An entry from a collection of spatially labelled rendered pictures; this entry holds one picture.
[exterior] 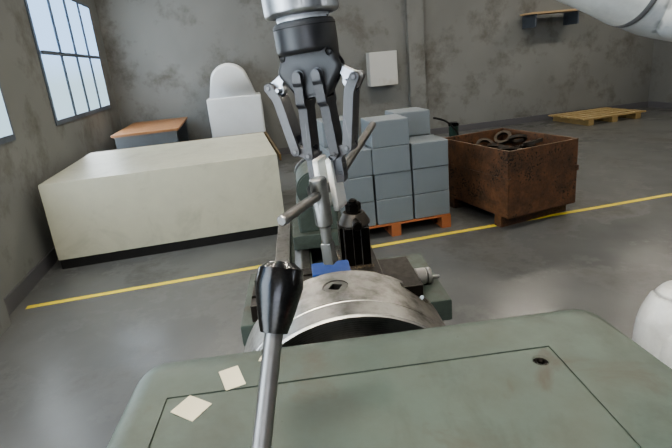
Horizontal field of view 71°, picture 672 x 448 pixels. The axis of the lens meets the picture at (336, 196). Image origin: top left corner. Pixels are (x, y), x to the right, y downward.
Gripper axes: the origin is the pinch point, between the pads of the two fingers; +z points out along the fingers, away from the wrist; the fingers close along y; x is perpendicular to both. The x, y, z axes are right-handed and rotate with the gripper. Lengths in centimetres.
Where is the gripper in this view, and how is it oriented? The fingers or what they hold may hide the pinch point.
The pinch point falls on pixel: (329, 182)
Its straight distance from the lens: 61.3
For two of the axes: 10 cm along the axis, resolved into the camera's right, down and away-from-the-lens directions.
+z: 1.5, 9.5, 2.8
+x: -3.7, 3.2, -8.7
